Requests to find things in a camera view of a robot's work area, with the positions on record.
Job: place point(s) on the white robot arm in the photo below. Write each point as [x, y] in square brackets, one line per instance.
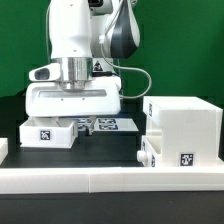
[85, 36]

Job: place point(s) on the white front fence wall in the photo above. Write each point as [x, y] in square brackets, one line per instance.
[121, 179]

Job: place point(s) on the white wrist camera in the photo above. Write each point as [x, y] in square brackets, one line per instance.
[50, 72]

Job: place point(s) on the white right fence wall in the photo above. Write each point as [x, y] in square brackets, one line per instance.
[219, 162]

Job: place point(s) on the white drawer cabinet box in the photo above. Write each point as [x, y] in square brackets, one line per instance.
[189, 128]

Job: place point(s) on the white front drawer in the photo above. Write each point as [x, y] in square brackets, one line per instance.
[150, 153]

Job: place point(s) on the white marker tag plate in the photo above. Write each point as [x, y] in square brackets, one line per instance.
[108, 124]

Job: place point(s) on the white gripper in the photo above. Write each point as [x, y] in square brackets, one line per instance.
[99, 97]

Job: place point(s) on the white fence wall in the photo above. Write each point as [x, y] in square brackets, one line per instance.
[3, 149]
[121, 179]
[219, 162]

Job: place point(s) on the white drawer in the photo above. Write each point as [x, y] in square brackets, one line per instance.
[150, 153]
[48, 132]

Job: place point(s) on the white left fence wall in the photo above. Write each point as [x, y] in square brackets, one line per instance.
[3, 149]

